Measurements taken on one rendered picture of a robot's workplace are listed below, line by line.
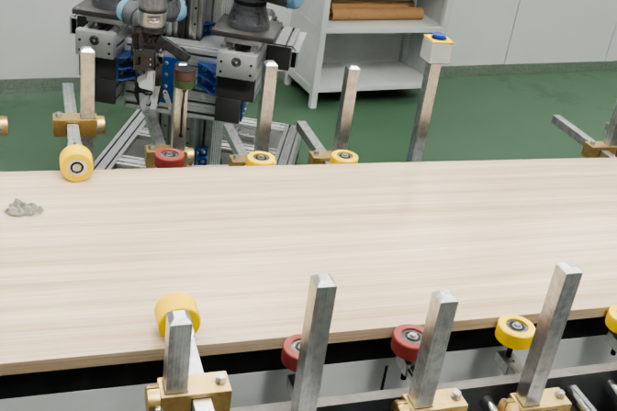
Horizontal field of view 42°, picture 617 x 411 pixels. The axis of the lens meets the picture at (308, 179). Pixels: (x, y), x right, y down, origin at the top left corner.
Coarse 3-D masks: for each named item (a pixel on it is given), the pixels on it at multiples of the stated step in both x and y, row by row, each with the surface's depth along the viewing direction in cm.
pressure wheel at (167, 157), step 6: (162, 150) 222; (168, 150) 223; (174, 150) 223; (180, 150) 223; (156, 156) 219; (162, 156) 219; (168, 156) 220; (174, 156) 220; (180, 156) 220; (156, 162) 219; (162, 162) 218; (168, 162) 218; (174, 162) 218; (180, 162) 219
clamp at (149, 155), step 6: (144, 150) 232; (150, 150) 229; (156, 150) 229; (186, 150) 232; (192, 150) 233; (144, 156) 233; (150, 156) 229; (186, 156) 232; (192, 156) 233; (150, 162) 230; (186, 162) 233; (192, 162) 234
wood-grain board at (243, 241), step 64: (0, 192) 193; (64, 192) 196; (128, 192) 200; (192, 192) 204; (256, 192) 209; (320, 192) 213; (384, 192) 218; (448, 192) 222; (512, 192) 227; (576, 192) 233; (0, 256) 170; (64, 256) 172; (128, 256) 175; (192, 256) 178; (256, 256) 182; (320, 256) 185; (384, 256) 188; (448, 256) 192; (512, 256) 196; (576, 256) 200; (0, 320) 151; (64, 320) 154; (128, 320) 156; (256, 320) 161; (384, 320) 166
